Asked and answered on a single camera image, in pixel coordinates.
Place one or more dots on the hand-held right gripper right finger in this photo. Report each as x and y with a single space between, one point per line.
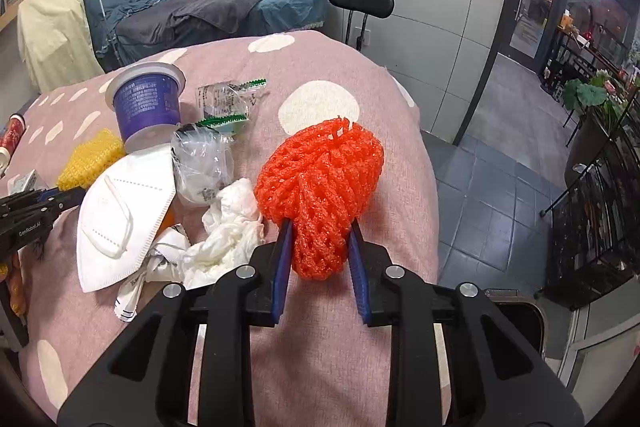
359 279

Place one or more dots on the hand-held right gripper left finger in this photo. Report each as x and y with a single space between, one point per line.
281 272

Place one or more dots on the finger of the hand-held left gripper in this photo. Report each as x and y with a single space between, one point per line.
50 194
72 199

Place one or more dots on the yellow foam fruit net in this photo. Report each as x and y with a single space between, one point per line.
90 159

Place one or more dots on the orange foam fruit net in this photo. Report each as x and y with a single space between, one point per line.
315 187

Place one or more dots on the white face mask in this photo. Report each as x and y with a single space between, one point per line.
125 207

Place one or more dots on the orange textured object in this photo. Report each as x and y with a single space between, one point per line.
15 287

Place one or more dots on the crumpled white tissue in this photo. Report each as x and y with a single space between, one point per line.
225 237

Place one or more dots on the red white tube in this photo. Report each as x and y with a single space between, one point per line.
12 134

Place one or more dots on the white printed wrapper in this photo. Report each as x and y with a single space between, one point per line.
132 292

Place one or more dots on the purple plastic cup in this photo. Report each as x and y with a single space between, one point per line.
145 102

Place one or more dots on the clear crumpled plastic cup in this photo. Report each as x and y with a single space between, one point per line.
200 167

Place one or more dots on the cream jacket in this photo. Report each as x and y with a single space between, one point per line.
55 37

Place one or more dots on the clear wrapper with green edges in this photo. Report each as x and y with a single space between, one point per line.
220 99

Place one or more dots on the grey blanket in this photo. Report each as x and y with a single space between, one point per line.
215 12

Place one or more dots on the green potted plant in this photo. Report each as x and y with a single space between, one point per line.
585 94

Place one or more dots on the black metal table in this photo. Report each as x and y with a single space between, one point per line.
575 57

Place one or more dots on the glass entrance door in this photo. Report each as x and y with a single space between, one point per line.
537 7

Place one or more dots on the white wall socket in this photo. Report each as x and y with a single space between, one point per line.
364 39

